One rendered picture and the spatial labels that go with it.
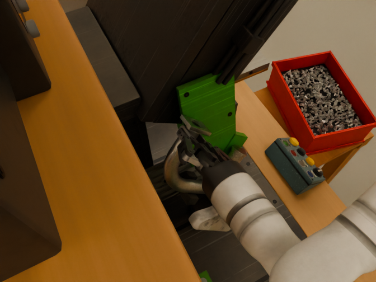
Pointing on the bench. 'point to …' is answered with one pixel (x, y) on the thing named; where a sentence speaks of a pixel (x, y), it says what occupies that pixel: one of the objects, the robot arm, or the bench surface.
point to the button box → (292, 166)
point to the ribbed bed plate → (164, 192)
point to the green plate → (210, 107)
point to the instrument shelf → (93, 174)
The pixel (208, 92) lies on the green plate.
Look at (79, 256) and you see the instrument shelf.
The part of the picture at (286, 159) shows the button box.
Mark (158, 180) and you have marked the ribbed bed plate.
